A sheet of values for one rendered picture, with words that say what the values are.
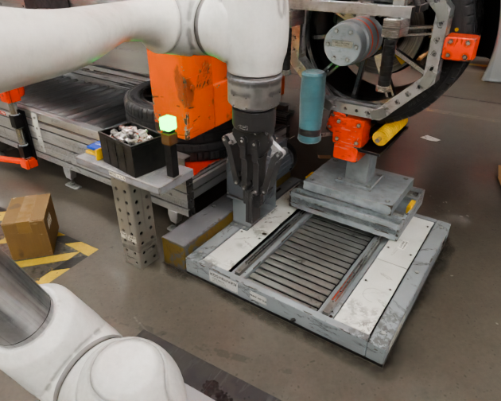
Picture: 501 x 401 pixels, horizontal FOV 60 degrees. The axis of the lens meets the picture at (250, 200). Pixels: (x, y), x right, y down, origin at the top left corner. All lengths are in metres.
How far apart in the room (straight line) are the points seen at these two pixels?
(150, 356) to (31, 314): 0.19
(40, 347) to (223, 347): 0.82
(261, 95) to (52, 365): 0.53
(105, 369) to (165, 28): 0.51
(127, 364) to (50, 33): 0.46
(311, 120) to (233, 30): 0.98
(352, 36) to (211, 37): 0.82
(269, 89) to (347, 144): 1.04
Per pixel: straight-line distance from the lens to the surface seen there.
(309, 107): 1.61
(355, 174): 1.94
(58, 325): 0.77
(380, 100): 1.73
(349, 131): 1.70
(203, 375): 1.05
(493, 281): 1.96
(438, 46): 1.55
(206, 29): 0.72
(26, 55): 0.44
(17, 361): 0.79
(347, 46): 1.49
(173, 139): 1.43
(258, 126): 0.73
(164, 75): 1.57
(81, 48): 0.49
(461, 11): 1.62
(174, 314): 1.61
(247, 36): 0.67
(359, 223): 1.89
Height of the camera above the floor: 1.13
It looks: 30 degrees down
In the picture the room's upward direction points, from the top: straight up
